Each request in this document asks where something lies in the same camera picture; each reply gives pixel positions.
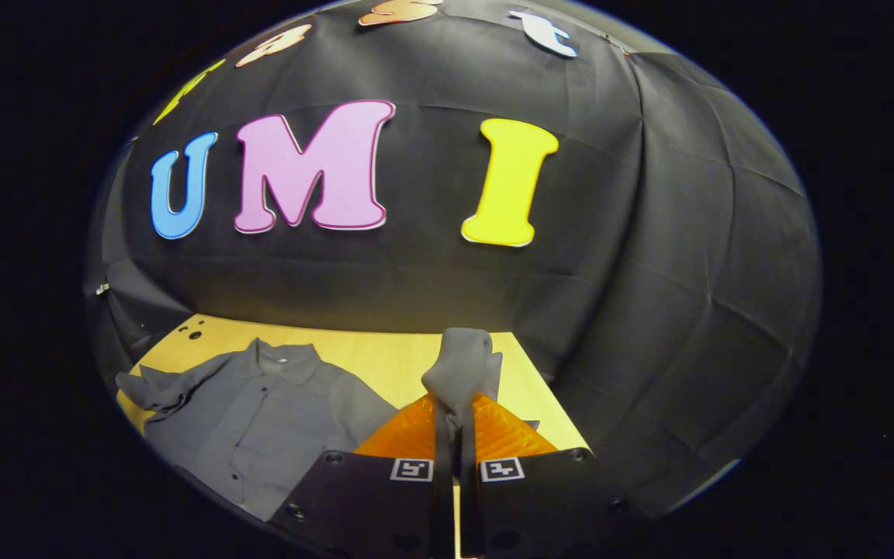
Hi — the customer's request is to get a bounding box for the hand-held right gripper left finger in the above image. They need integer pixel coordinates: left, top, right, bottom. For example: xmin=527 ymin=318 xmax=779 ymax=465
xmin=269 ymin=392 xmax=456 ymax=559

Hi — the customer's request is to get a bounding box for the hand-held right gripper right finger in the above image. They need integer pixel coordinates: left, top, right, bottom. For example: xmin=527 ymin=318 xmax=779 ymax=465
xmin=459 ymin=392 xmax=650 ymax=559

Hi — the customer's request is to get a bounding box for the grey button-up shirt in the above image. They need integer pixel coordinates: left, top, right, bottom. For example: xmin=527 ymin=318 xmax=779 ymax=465
xmin=115 ymin=326 xmax=542 ymax=523

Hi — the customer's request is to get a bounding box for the black backdrop cloth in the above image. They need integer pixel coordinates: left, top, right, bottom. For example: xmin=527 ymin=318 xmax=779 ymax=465
xmin=82 ymin=0 xmax=822 ymax=517

